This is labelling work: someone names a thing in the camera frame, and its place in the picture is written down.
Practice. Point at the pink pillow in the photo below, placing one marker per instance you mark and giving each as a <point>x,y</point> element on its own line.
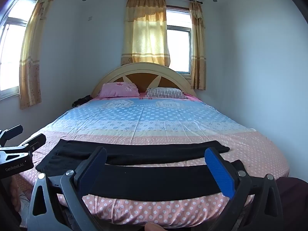
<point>119,90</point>

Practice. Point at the striped pillow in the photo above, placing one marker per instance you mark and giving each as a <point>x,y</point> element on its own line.
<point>166,93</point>

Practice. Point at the polka-dot bed sheet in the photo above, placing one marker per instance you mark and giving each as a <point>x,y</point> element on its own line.
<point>154,120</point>

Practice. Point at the wide yellow curtain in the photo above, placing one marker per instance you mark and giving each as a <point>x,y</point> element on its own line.
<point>144,33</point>

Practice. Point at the black pants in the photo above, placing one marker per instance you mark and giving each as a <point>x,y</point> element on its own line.
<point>149,180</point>

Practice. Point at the long yellow curtain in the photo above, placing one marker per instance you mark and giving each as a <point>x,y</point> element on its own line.
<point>33,53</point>

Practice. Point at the dark cloth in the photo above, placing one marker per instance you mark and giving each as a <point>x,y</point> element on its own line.
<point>81,101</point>

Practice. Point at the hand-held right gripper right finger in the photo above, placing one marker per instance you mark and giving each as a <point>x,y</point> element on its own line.
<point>220,173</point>

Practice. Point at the window behind headboard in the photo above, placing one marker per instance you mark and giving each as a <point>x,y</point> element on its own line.
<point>179,48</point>

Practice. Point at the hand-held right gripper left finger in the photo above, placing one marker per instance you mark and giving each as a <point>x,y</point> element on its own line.
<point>93,171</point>

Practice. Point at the person's maroon dotted clothing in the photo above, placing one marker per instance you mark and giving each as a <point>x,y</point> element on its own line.
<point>294,202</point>

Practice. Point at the cream wooden headboard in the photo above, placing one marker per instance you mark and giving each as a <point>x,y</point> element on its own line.
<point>142,73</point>

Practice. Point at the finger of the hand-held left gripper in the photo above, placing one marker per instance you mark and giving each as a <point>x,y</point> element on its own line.
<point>10,131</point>
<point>31,144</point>

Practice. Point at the narrow yellow curtain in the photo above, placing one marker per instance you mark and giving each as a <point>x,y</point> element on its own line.
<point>197,45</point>

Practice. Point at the person's right hand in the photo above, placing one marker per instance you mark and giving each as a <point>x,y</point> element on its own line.
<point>154,227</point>

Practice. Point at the side wall window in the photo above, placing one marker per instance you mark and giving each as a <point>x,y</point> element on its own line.
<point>9,53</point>

